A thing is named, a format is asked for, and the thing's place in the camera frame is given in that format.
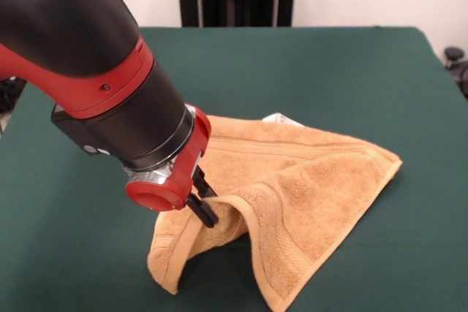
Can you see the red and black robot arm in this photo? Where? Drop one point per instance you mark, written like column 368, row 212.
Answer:
column 73, row 34

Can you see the tan terry towel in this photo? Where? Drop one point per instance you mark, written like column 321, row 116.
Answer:
column 311, row 188

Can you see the dark stand base foot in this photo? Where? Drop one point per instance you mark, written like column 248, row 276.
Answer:
column 453, row 54

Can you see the dark green table cloth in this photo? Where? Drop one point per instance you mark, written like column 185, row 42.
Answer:
column 365, row 89

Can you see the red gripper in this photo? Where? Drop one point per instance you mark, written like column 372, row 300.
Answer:
column 161, row 197

